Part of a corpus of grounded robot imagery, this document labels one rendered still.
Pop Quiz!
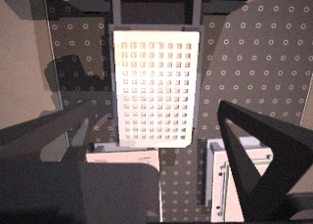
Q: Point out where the dark grey perforated base plate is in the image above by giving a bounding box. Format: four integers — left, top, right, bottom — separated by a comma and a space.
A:
43, 0, 313, 222

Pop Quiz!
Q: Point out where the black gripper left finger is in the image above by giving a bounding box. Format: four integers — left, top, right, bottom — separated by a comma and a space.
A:
0, 100, 96, 161

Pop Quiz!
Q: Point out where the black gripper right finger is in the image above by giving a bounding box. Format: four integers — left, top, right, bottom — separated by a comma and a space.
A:
217, 100, 313, 221

